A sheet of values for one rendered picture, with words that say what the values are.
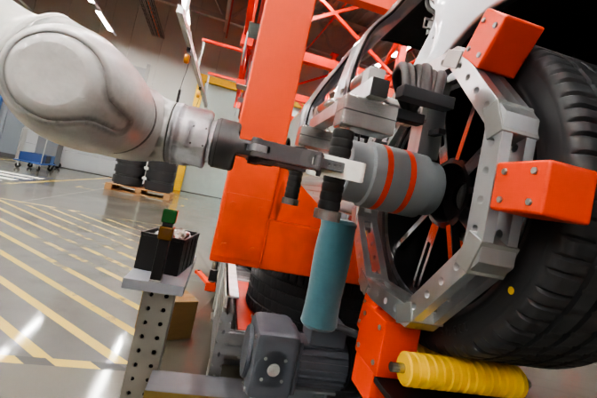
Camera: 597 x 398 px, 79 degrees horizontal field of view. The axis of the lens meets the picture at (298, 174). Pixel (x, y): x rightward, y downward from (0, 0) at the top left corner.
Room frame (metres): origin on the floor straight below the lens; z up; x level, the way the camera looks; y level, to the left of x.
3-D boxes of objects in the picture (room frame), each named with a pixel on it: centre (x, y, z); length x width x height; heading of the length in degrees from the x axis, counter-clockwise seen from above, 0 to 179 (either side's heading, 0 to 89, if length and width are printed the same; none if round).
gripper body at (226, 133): (0.55, 0.09, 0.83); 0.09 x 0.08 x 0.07; 101
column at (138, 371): (1.29, 0.38, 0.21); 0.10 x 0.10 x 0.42; 11
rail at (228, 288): (2.47, 0.35, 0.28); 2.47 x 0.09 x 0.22; 11
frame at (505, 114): (0.79, -0.26, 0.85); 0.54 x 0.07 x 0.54; 11
